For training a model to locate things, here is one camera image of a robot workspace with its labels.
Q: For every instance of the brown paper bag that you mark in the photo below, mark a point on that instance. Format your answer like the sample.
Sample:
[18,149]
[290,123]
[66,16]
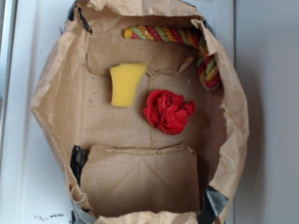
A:
[118,168]

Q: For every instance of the crumpled red paper ball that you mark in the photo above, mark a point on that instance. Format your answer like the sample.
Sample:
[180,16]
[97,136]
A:
[168,111]

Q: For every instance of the yellow sponge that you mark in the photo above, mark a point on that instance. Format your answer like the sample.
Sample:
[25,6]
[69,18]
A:
[125,79]

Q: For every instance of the white plastic tray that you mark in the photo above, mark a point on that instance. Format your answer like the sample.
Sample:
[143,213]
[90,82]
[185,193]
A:
[32,189]

